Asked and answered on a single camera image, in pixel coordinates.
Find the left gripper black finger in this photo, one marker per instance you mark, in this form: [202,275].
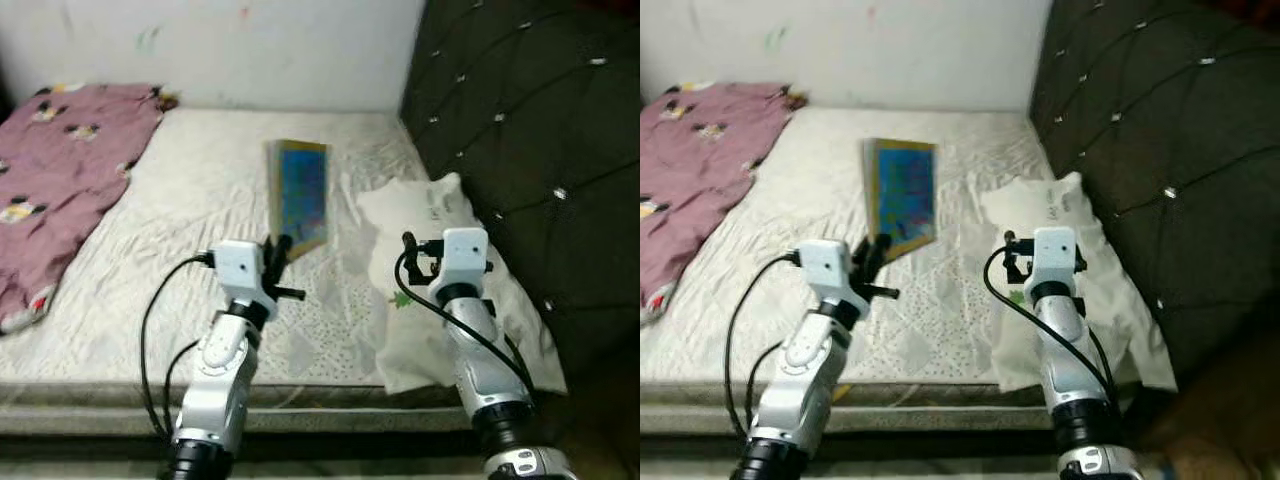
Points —
[281,255]
[873,255]

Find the colourful children's book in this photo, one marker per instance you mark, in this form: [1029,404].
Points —
[905,195]
[300,195]

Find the white pillow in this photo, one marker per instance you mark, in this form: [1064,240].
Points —
[420,330]
[1020,340]

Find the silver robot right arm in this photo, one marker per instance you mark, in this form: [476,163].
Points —
[1075,360]
[485,360]

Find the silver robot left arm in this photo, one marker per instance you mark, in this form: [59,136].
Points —
[805,380]
[220,380]

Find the beige quilted mattress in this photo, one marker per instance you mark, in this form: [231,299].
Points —
[200,200]
[780,200]

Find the black tufted headboard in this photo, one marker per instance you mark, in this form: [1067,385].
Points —
[1160,150]
[530,150]

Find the pink Mickey Mouse blanket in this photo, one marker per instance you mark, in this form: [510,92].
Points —
[70,170]
[700,170]

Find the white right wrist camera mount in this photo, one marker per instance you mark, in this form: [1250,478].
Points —
[1057,252]
[465,255]

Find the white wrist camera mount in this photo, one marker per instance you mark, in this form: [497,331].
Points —
[1057,252]
[238,268]
[825,268]
[465,255]

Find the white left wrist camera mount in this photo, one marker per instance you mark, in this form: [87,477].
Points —
[238,268]
[825,268]

